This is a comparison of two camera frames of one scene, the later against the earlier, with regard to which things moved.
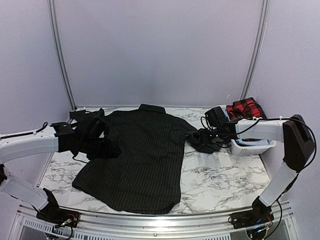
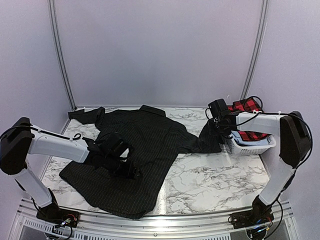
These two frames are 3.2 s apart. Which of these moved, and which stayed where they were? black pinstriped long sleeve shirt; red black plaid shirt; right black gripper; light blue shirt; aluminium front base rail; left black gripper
Moved: left black gripper; black pinstriped long sleeve shirt; right black gripper
Stayed: red black plaid shirt; aluminium front base rail; light blue shirt
